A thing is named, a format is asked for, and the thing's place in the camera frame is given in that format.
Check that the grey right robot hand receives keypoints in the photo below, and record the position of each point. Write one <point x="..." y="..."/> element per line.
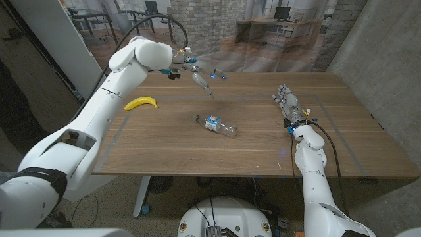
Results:
<point x="292" y="105"/>

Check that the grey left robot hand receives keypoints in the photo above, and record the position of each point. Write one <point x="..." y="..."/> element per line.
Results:
<point x="200" y="70"/>

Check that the clear plastic water bottle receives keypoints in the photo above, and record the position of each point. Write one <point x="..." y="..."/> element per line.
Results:
<point x="217" y="125"/>

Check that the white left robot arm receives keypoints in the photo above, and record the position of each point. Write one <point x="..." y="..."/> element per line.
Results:
<point x="89" y="131"/>

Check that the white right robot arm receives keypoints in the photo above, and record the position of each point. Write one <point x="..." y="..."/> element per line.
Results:
<point x="315" y="187"/>

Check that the yellow toy banana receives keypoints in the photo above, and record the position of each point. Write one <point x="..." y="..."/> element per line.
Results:
<point x="141" y="102"/>

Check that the printed office backdrop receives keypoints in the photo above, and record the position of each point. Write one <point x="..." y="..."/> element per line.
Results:
<point x="246" y="36"/>

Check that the black round fan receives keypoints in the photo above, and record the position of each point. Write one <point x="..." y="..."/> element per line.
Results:
<point x="160" y="184"/>

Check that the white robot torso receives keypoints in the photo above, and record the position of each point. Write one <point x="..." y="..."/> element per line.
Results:
<point x="227" y="215"/>

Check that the orange box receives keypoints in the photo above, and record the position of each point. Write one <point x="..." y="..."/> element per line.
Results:
<point x="300" y="234"/>

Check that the white table leg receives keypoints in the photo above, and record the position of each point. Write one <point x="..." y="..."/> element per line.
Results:
<point x="141" y="195"/>

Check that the white panel board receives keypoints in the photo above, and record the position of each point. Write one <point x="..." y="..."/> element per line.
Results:
<point x="62" y="46"/>

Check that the person in dark trousers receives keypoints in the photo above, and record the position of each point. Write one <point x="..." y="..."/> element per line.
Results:
<point x="16" y="115"/>

